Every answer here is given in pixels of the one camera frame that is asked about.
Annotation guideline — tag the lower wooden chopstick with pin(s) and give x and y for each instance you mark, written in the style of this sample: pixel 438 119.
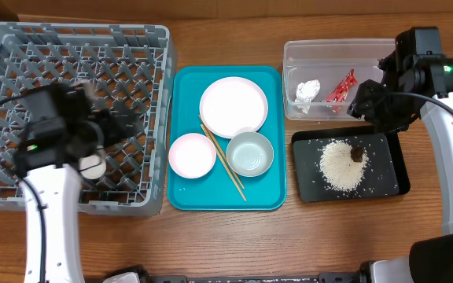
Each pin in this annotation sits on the lower wooden chopstick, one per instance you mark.
pixel 223 161

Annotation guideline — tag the pink bowl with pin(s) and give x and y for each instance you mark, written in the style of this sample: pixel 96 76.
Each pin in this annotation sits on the pink bowl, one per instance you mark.
pixel 192 155

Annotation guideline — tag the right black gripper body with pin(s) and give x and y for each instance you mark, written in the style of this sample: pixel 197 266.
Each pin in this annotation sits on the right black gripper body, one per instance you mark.
pixel 366 101

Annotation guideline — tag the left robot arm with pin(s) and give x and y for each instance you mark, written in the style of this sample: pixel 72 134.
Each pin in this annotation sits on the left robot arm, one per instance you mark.
pixel 59 152

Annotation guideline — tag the grey plastic dish rack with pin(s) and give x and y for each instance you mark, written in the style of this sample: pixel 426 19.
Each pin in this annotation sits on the grey plastic dish rack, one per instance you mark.
pixel 130 65

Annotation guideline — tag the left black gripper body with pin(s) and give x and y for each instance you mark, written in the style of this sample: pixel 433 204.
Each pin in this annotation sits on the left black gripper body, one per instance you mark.
pixel 112 127

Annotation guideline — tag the grey-green bowl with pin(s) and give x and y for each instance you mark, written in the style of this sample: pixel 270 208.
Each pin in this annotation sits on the grey-green bowl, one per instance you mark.
pixel 250 154

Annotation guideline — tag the pile of white rice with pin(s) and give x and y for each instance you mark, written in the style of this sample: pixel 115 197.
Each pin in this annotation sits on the pile of white rice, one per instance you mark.
pixel 338 169

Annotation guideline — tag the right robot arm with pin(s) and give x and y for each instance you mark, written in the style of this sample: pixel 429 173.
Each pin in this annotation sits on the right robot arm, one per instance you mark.
pixel 419 87

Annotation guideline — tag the black food waste tray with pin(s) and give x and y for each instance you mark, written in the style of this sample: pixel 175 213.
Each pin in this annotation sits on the black food waste tray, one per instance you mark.
pixel 385 175

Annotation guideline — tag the white paper cup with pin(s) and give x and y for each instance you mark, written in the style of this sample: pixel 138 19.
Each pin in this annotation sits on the white paper cup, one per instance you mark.
pixel 93 166

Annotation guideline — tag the clear plastic waste bin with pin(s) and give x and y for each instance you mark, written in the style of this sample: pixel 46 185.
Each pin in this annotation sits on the clear plastic waste bin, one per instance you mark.
pixel 329 61

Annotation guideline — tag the pale pink round plate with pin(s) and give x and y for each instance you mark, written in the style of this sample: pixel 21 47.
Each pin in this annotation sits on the pale pink round plate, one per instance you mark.
pixel 233 105

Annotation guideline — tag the red snack wrapper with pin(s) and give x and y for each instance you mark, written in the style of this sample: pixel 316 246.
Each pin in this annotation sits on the red snack wrapper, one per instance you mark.
pixel 340 92

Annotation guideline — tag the brown food chunk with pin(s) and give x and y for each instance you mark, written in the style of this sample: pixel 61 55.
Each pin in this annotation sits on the brown food chunk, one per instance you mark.
pixel 356 154

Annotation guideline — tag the white tissue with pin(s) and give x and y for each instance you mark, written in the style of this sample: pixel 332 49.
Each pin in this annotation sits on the white tissue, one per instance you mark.
pixel 305 93

